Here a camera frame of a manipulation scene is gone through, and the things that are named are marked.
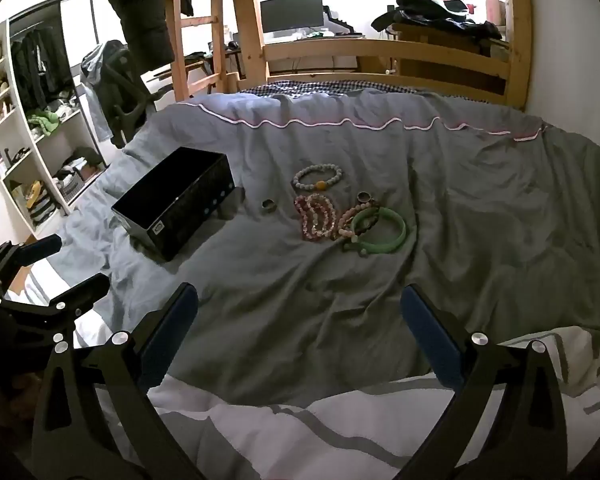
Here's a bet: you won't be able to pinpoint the wooden bed frame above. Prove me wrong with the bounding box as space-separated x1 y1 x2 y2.
220 0 537 112

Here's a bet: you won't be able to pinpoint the green plush toy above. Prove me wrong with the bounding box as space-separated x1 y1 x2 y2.
27 109 62 137

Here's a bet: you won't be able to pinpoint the pile of black clothes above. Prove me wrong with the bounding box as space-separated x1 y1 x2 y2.
371 0 503 41

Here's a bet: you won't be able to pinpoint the grey duvet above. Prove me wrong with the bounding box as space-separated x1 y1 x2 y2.
62 87 600 406

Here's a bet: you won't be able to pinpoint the white shelf unit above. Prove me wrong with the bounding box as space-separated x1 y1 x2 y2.
0 19 111 237

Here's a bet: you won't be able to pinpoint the wooden desk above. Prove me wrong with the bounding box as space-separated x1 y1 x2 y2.
392 22 512 79

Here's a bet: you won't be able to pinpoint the pale pink bead bracelet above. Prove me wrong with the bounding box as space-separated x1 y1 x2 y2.
337 202 381 252

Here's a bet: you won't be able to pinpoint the hanging black coat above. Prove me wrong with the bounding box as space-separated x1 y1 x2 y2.
91 0 177 73

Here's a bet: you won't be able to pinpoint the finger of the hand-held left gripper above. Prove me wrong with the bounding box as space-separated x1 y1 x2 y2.
2 274 111 346
0 234 63 291

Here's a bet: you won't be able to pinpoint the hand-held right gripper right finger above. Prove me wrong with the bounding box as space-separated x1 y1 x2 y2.
395 284 568 480

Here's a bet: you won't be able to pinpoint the white bead bracelet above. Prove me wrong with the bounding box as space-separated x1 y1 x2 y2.
292 165 344 192

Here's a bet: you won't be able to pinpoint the black computer monitor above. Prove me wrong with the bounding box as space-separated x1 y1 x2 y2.
260 0 325 34

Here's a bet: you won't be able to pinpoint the pink crystal bead bracelet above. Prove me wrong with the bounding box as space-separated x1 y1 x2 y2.
294 194 339 242

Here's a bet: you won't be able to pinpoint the green bangle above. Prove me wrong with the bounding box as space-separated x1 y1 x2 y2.
352 207 409 255

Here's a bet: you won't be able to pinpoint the checkered bed sheet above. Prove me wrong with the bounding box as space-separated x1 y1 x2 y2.
240 80 511 107

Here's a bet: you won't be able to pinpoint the hanging dark clothes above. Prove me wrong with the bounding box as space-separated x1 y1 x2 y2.
10 27 76 112

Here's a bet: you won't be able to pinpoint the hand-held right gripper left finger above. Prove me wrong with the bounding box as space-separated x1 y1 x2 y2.
30 282 206 480

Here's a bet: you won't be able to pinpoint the wooden ladder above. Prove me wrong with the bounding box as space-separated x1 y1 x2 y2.
166 0 233 104

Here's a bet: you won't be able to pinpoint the white grey striped blanket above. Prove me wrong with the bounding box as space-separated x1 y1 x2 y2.
10 255 600 480

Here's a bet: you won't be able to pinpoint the black rectangular box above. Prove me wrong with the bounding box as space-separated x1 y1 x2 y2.
111 147 245 262

